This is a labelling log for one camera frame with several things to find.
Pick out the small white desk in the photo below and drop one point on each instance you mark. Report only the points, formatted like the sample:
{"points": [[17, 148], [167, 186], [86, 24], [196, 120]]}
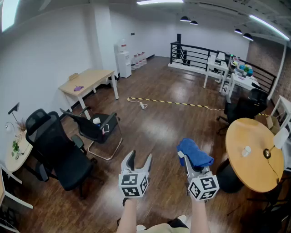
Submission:
{"points": [[216, 67]]}

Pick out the white water dispenser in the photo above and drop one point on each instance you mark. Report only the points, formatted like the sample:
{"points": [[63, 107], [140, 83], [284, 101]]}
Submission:
{"points": [[123, 61]]}

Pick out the white power strip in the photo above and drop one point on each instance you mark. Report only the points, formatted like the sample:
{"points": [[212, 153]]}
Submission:
{"points": [[142, 105]]}

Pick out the small green potted plant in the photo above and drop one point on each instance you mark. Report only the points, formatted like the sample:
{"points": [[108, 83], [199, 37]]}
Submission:
{"points": [[15, 148]]}

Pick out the person's white shoe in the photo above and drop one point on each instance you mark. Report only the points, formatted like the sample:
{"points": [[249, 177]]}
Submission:
{"points": [[182, 218], [141, 227]]}

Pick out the black metal railing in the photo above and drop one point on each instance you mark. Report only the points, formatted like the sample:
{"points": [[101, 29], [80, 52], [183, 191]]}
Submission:
{"points": [[193, 54]]}

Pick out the curved wooden side table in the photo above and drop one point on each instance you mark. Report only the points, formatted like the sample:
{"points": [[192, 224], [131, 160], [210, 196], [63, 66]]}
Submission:
{"points": [[21, 152]]}

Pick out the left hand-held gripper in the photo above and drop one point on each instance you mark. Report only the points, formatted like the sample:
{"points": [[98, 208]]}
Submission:
{"points": [[133, 184]]}

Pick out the small wooden box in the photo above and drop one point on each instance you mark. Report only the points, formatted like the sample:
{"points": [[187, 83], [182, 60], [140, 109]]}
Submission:
{"points": [[73, 76]]}

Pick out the square ceiling light panel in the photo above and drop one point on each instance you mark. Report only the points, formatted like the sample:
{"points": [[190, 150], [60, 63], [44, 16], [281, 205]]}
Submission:
{"points": [[10, 13]]}

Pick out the rectangular wooden desk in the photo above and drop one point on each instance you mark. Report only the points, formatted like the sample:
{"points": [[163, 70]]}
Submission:
{"points": [[91, 78]]}

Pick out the small purple-grey object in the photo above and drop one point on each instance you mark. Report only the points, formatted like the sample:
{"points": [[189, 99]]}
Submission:
{"points": [[78, 88]]}

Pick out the blue cloth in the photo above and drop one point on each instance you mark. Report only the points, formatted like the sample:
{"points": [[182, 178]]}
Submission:
{"points": [[195, 154]]}

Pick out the round wooden table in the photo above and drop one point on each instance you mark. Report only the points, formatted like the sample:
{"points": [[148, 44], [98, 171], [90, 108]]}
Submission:
{"points": [[250, 136]]}

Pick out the yellow flower potted plant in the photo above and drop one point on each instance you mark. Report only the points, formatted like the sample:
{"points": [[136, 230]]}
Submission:
{"points": [[246, 68]]}

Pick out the small silver desk lamp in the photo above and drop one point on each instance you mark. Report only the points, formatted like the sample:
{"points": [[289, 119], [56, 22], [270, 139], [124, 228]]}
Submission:
{"points": [[8, 127]]}

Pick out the white shade table lamp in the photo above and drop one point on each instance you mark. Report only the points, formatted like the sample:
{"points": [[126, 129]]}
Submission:
{"points": [[280, 138]]}

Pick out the white side table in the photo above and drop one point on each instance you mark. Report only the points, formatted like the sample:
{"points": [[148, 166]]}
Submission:
{"points": [[282, 100]]}

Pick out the person's left forearm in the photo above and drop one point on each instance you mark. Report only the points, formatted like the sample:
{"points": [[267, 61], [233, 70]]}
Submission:
{"points": [[126, 216]]}

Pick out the person's beige clothing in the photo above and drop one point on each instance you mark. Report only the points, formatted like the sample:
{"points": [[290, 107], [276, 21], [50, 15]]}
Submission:
{"points": [[163, 228]]}

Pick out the small white container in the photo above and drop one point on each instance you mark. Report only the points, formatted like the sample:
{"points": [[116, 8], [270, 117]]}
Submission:
{"points": [[96, 120]]}

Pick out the short yellow-black floor tape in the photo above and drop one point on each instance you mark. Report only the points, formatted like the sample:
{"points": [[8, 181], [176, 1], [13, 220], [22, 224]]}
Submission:
{"points": [[263, 114]]}

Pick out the white cup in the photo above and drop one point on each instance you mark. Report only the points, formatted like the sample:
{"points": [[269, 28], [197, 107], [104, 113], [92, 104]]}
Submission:
{"points": [[246, 151]]}

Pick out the black cantilever visitor chair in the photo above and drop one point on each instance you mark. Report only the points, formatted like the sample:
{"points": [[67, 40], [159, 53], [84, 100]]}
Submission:
{"points": [[86, 127]]}

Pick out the long yellow-black floor tape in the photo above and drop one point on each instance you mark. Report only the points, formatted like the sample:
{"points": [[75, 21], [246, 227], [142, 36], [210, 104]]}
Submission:
{"points": [[170, 102]]}

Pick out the black pendant lamp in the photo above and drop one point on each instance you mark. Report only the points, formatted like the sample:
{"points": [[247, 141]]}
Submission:
{"points": [[238, 31], [194, 22], [185, 19], [247, 37]]}

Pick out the white frame desk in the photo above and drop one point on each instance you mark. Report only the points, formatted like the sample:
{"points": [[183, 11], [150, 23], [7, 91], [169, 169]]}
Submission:
{"points": [[13, 193]]}

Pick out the black mesh office chair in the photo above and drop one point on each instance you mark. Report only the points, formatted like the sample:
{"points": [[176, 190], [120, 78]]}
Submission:
{"points": [[56, 148], [245, 107]]}

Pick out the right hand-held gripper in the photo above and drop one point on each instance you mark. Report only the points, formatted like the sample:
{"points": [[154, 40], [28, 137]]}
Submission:
{"points": [[202, 186]]}

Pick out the black bag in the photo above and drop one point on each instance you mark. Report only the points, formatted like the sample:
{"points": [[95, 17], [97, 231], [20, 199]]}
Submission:
{"points": [[256, 85]]}

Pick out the dried brown plant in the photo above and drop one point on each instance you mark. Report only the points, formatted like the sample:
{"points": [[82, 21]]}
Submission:
{"points": [[22, 125]]}

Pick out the ceiling light strip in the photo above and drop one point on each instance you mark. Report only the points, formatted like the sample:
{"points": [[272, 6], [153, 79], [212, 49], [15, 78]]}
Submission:
{"points": [[159, 2], [268, 26]]}

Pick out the blue box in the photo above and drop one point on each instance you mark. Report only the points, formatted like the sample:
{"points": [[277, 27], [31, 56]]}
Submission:
{"points": [[250, 72]]}

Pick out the long white desk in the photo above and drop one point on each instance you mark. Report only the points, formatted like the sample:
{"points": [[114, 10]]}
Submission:
{"points": [[243, 82]]}

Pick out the white desktop device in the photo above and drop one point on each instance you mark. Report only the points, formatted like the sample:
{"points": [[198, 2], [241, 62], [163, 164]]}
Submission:
{"points": [[220, 57]]}

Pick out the open cardboard box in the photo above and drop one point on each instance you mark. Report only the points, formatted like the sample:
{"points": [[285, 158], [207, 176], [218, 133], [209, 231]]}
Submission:
{"points": [[272, 124]]}

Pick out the pink flat item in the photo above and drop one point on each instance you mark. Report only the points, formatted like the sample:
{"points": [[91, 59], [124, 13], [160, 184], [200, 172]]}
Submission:
{"points": [[241, 77]]}

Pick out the person's right forearm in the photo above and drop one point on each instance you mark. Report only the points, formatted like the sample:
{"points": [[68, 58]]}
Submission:
{"points": [[200, 216]]}

